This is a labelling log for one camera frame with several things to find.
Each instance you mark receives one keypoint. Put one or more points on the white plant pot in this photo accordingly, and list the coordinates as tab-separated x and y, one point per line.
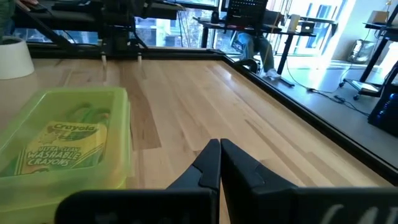
14	59

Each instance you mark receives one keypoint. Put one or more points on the yellow-green clear plastic case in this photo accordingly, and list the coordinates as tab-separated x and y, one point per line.
118	130

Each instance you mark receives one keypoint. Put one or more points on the black rolling cart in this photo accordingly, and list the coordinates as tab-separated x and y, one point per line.
381	40

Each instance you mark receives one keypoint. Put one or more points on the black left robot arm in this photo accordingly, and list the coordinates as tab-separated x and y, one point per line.
124	15

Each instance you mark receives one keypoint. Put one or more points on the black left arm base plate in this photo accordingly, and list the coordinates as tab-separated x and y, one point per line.
119	51

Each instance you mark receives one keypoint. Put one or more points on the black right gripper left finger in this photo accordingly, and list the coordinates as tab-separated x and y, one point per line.
186	205

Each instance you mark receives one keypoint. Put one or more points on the black desk leg beam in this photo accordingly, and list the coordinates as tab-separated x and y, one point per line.
46	31

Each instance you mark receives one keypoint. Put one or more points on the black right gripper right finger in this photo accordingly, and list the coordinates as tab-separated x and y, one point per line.
264	202

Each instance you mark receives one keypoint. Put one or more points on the black aluminium table frame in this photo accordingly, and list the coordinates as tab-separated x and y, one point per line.
311	122

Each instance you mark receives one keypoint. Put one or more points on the blue bottle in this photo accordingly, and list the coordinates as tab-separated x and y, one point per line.
387	115

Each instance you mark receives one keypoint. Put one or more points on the grey desk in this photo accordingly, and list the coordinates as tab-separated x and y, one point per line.
68	17

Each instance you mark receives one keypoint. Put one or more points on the person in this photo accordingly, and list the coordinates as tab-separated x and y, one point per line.
258	46

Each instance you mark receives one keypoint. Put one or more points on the black desk with chair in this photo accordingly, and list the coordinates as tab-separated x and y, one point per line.
245	15

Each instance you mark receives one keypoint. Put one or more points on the yellow green crayon box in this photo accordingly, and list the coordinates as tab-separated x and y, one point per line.
65	149

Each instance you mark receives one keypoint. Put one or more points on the silver metal appliance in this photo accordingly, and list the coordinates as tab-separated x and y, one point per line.
361	51

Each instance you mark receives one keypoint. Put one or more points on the person's hand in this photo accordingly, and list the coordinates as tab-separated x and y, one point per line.
28	2

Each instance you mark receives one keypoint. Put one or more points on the green leafy plant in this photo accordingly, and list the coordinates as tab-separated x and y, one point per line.
6	15

